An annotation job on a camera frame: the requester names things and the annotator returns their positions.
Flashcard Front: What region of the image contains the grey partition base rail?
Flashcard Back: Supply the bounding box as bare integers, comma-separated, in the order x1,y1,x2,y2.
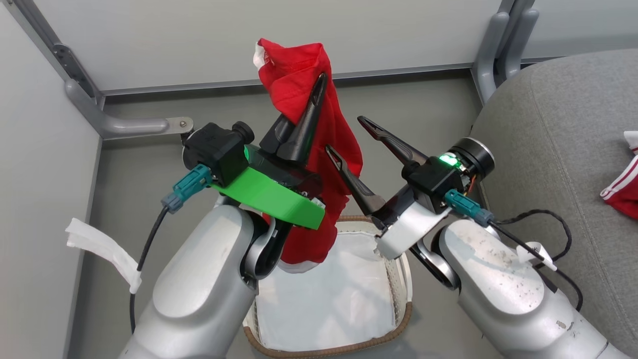
101,62,475,97

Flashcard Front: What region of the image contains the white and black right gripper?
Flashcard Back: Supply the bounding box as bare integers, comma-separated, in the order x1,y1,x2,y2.
325,116,452,260

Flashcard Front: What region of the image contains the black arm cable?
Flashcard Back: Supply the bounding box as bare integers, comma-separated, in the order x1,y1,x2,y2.
488,208,585,313
128,204,170,335

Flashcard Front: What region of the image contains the white tape on left cable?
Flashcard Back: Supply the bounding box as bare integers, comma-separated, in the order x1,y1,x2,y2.
65,217,143,295

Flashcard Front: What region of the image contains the grey upholstered seat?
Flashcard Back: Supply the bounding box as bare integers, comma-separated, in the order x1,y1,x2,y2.
471,48,638,358

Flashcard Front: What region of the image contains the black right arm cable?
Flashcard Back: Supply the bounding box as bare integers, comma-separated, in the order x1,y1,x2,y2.
488,208,585,313

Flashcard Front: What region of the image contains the white tape on cable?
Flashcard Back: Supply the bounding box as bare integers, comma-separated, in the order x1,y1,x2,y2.
515,241,558,273
65,217,143,295

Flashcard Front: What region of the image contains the red garment with white collar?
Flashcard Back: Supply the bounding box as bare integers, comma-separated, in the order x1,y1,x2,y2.
253,38,364,274

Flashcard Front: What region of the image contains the red garment with striped trim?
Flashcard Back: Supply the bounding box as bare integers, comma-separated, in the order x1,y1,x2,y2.
600,130,638,220

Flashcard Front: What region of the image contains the grey partition corner post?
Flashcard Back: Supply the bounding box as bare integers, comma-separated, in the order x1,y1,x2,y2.
7,0,103,108

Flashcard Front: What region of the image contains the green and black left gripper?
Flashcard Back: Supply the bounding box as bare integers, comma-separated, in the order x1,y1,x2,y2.
209,73,328,231

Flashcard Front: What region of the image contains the teal right camera connector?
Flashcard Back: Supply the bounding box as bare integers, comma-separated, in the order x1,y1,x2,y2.
444,189,494,226

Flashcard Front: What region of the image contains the grey double corner post bracket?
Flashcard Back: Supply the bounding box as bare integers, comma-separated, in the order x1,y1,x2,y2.
471,0,540,104

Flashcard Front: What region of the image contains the white fabric basket liner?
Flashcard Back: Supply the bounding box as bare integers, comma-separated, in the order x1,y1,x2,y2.
253,222,400,353

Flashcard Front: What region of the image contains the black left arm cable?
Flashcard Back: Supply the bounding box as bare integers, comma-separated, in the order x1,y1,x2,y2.
128,204,170,335

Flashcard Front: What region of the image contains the teal left camera connector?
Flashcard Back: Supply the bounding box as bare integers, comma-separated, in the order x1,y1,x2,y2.
160,164,213,214

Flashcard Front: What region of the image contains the white tape on right cable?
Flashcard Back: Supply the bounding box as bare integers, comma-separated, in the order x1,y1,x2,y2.
515,241,558,273

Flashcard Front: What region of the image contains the teal camera connector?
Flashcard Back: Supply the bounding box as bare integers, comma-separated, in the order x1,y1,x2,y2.
160,164,213,214
444,189,494,226

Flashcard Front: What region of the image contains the grey table leg frame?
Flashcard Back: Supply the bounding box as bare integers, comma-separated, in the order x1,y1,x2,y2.
64,79,194,141

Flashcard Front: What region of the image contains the white fabric laundry basket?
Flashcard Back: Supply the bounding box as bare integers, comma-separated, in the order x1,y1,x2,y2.
242,215,414,359

